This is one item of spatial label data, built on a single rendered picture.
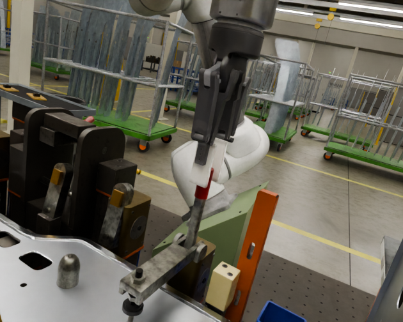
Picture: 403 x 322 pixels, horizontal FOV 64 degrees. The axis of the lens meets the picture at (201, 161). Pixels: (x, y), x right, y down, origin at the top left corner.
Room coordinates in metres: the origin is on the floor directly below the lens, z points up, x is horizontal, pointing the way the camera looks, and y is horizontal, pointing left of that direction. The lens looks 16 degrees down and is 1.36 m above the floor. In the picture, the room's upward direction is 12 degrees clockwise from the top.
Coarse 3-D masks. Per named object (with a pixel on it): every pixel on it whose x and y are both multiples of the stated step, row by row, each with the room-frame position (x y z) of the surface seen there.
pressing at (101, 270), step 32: (0, 224) 0.53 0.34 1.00; (0, 256) 0.44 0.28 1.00; (96, 256) 0.49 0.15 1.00; (0, 288) 0.38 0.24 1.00; (32, 288) 0.39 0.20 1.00; (96, 288) 0.42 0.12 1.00; (160, 288) 0.45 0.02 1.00; (32, 320) 0.33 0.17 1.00; (64, 320) 0.35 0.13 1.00; (96, 320) 0.36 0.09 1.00; (160, 320) 0.38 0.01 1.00; (192, 320) 0.39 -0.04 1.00; (224, 320) 0.40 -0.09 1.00
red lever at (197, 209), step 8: (208, 184) 0.48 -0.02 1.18; (200, 192) 0.48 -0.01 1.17; (208, 192) 0.49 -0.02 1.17; (200, 200) 0.48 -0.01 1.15; (200, 208) 0.48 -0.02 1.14; (192, 216) 0.49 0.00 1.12; (200, 216) 0.48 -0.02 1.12; (192, 224) 0.48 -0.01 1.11; (192, 232) 0.48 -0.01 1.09; (192, 240) 0.48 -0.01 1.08
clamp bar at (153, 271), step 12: (180, 240) 0.48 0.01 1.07; (168, 252) 0.44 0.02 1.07; (180, 252) 0.45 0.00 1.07; (192, 252) 0.46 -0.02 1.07; (144, 264) 0.40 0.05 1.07; (156, 264) 0.41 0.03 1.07; (168, 264) 0.41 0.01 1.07; (180, 264) 0.43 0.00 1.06; (132, 276) 0.36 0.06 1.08; (144, 276) 0.37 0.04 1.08; (156, 276) 0.38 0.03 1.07; (168, 276) 0.40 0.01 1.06; (120, 288) 0.36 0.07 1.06; (132, 288) 0.35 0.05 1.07; (144, 288) 0.35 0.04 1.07; (156, 288) 0.38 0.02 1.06; (132, 300) 0.36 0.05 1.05; (144, 300) 0.35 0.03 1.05; (132, 312) 0.35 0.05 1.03
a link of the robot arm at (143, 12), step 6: (132, 0) 0.93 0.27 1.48; (138, 0) 0.90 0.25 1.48; (174, 0) 0.96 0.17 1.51; (180, 0) 0.98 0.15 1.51; (132, 6) 0.96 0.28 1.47; (138, 6) 0.92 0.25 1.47; (144, 6) 0.90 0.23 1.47; (174, 6) 0.97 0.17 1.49; (180, 6) 1.00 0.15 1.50; (138, 12) 0.97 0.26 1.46; (144, 12) 0.93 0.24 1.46; (150, 12) 0.92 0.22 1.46; (156, 12) 0.92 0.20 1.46; (162, 12) 0.97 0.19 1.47; (168, 12) 0.99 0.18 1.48
